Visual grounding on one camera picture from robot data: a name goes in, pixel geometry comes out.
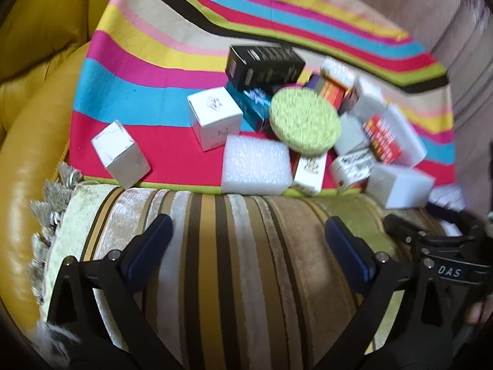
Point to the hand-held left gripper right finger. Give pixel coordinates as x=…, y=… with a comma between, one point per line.
x=346, y=254

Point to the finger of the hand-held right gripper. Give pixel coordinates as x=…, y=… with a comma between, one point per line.
x=468, y=219
x=400, y=227

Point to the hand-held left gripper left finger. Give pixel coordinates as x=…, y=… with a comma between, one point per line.
x=148, y=254

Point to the plain white box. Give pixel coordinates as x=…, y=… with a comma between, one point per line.
x=398, y=185
x=119, y=158

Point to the black and white printed box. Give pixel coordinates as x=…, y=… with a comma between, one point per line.
x=350, y=167

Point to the white box with red label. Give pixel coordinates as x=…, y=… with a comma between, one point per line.
x=389, y=138

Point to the white and orange box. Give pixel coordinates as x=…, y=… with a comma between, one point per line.
x=310, y=171

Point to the silver grey box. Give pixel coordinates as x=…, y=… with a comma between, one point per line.
x=350, y=135

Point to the white foam block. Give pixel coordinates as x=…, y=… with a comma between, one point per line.
x=256, y=165

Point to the grey and white box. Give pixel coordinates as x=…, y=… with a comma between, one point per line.
x=368, y=100

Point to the green round sponge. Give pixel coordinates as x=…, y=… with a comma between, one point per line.
x=304, y=119

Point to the white box with pink print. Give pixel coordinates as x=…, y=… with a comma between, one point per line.
x=213, y=123

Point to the orange-edged silver box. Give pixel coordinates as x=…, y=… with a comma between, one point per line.
x=339, y=69

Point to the teal shiny box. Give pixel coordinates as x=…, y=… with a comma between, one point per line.
x=250, y=104

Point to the person's right hand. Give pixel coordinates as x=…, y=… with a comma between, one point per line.
x=477, y=314

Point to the striped velvet cushion with tassels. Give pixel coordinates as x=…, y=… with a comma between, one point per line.
x=250, y=277

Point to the yellow leather sofa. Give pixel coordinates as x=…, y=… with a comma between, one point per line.
x=30, y=142

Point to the colourful striped cloth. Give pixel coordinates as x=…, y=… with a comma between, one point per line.
x=154, y=65

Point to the grey-brown embroidered curtain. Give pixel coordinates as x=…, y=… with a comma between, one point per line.
x=443, y=15

